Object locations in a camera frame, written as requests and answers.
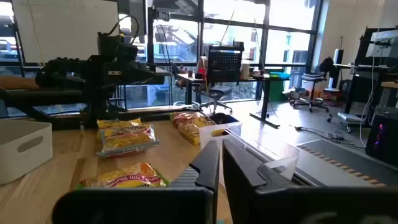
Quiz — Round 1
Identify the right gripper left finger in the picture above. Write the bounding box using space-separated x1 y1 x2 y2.
169 140 221 195

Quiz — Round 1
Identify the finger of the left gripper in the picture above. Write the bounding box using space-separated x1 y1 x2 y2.
148 67 173 78
136 76 165 86

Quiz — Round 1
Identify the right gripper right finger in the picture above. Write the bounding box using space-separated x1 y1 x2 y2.
221 138 298 195

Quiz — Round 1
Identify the yellow creamy chicken ramen pack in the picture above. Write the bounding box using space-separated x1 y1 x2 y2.
96 117 143 141
177 116 218 146

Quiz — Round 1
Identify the green-edged chili shrimp ramen pack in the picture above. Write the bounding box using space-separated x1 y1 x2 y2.
76 161 170 190

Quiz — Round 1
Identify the clear plastic bin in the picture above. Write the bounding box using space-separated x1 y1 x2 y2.
198 121 302 187

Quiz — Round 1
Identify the black office chair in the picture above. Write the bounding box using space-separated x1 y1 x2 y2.
194 83 234 116

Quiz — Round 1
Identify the black pegboard panel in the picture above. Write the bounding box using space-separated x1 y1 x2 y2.
207 45 244 84

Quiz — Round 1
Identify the black standing desk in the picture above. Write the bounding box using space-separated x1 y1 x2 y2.
178 72 292 129

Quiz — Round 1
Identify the white board panel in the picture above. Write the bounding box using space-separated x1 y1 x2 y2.
12 0 119 64

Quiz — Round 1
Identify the white paper roll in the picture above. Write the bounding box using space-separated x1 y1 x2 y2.
241 60 251 80

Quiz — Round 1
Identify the green storage bin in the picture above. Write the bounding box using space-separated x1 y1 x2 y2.
269 72 292 103

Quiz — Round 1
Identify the grey office chair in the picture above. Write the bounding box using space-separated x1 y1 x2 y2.
290 57 335 113

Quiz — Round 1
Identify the black hazard-striped floor mat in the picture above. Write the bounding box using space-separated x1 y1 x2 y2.
297 138 398 188

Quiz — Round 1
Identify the large black-framed window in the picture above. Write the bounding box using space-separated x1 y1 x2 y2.
118 0 323 110

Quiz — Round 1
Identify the white plastic bin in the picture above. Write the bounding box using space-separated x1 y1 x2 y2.
0 119 53 187

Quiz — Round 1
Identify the black computer tower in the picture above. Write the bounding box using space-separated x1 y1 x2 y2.
364 114 398 166

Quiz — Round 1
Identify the black equipment rack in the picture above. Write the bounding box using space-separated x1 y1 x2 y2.
343 27 398 125

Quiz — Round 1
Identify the grey monitor back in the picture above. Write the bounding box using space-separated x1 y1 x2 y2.
365 29 398 59

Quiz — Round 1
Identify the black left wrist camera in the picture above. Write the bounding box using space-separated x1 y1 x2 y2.
97 30 140 63

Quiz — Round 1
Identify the black aluminium table frame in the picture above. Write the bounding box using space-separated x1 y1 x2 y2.
52 105 240 131

